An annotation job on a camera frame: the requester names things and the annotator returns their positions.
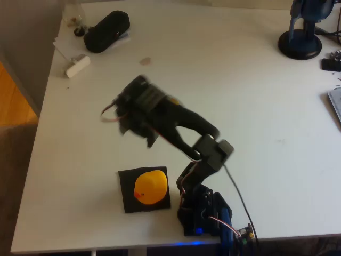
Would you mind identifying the looped red white servo wire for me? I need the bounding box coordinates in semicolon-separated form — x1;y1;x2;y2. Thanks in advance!
100;102;126;123

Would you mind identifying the blue table clamp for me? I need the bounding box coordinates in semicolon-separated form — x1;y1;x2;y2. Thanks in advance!
218;207;236;256

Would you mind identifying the clear glass bottle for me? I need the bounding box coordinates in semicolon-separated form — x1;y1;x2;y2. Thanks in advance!
61;0;87;29

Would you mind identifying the black camera cable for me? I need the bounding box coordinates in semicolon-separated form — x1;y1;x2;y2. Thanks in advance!
223;164;261;256

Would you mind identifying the black microphone cable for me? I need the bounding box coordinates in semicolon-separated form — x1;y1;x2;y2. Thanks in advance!
315;26;341;45

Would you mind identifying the black fabric pouch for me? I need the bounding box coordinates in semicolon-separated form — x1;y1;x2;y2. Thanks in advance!
83;10;131;54

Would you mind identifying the black cardboard square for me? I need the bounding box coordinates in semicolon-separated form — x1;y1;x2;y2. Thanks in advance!
118;166;172;214

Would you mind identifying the grey laptop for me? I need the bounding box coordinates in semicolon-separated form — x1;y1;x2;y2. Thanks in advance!
327;87;341;123

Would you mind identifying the long red white servo wire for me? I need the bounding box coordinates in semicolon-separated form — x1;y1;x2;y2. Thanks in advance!
176;162;199;209

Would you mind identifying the white plug charger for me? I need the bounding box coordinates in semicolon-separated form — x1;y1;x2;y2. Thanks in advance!
65;54;91;79

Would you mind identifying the small controller board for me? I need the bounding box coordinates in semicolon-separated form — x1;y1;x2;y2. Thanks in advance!
234;223;254;246

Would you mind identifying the flat black device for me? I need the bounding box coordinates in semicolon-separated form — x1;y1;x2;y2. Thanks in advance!
321;58;341;72

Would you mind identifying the yellow rubber duck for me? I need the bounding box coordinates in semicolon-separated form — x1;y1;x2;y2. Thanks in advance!
133;170;168;205

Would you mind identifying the short red white servo wire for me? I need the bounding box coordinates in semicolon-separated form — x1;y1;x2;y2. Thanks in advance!
207;215;240;237

